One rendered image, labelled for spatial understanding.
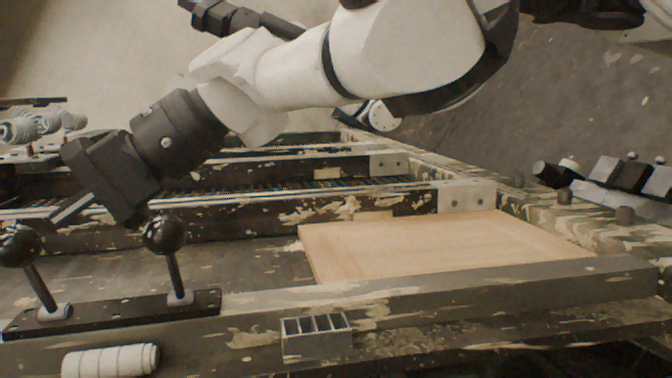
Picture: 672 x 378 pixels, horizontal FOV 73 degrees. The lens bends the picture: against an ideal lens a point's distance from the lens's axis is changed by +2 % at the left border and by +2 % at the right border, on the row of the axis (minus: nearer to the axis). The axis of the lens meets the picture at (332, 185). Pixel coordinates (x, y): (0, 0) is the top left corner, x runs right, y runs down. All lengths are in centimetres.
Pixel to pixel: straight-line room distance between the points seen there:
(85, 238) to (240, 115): 44
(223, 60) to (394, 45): 20
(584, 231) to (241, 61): 56
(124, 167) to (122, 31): 551
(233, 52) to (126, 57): 556
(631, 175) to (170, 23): 546
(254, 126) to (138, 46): 549
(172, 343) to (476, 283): 34
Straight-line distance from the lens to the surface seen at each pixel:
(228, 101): 53
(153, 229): 42
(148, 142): 53
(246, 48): 48
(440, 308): 54
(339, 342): 48
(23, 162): 142
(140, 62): 600
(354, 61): 35
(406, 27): 34
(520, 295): 59
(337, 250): 71
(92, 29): 613
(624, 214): 80
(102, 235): 87
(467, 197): 93
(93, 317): 52
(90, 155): 57
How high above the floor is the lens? 144
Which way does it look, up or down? 15 degrees down
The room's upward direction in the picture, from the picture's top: 63 degrees counter-clockwise
